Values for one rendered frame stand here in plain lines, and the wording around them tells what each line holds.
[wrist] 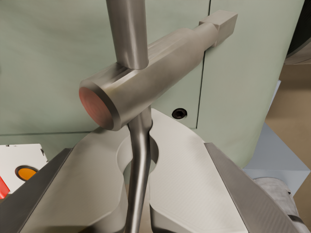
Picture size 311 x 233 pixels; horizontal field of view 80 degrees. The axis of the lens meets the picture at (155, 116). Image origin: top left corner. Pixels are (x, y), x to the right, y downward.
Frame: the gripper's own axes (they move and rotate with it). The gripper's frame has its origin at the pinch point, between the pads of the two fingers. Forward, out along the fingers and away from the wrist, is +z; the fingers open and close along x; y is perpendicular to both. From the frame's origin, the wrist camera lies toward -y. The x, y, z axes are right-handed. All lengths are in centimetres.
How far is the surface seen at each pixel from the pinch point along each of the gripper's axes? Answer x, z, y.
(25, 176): -14.0, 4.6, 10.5
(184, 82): 3.5, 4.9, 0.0
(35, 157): -12.1, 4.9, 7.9
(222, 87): 6.8, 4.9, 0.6
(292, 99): 119, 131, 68
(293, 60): 19.3, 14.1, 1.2
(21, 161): -13.8, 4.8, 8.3
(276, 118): 111, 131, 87
